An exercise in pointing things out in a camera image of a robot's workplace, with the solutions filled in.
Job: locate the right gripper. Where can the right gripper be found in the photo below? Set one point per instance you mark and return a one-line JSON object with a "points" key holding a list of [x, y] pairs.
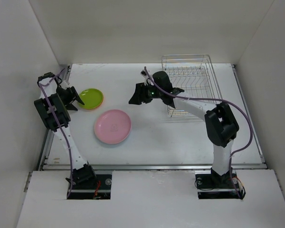
{"points": [[139, 94]]}

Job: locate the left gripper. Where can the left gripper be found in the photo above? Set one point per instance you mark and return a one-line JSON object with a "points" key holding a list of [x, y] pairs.
{"points": [[67, 102]]}

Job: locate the red-orange plate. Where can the red-orange plate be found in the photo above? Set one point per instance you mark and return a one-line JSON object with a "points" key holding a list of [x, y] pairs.
{"points": [[102, 103]]}

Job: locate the green plate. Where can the green plate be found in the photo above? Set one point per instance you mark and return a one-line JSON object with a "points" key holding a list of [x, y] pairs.
{"points": [[92, 98]]}

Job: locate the pink plate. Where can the pink plate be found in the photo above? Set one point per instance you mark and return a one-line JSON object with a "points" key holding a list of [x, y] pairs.
{"points": [[112, 126]]}

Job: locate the blue plate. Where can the blue plate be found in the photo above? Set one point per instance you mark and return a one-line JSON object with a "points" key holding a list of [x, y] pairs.
{"points": [[130, 133]]}

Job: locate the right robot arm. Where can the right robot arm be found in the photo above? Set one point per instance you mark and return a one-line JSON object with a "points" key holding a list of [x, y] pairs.
{"points": [[221, 125]]}

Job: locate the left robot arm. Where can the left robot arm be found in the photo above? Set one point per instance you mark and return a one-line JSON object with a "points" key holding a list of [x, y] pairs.
{"points": [[53, 106]]}

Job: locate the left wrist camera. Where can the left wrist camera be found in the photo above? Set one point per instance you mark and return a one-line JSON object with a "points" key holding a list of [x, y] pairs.
{"points": [[45, 79]]}

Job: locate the metal wire dish rack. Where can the metal wire dish rack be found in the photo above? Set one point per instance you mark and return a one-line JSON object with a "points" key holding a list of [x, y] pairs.
{"points": [[193, 73]]}

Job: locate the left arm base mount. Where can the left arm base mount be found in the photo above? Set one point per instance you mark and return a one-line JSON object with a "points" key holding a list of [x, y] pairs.
{"points": [[97, 187]]}

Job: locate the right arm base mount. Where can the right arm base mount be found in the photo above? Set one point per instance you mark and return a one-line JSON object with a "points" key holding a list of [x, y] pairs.
{"points": [[214, 187]]}

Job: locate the aluminium rail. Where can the aluminium rail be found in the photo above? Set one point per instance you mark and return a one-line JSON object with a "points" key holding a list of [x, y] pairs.
{"points": [[103, 173]]}

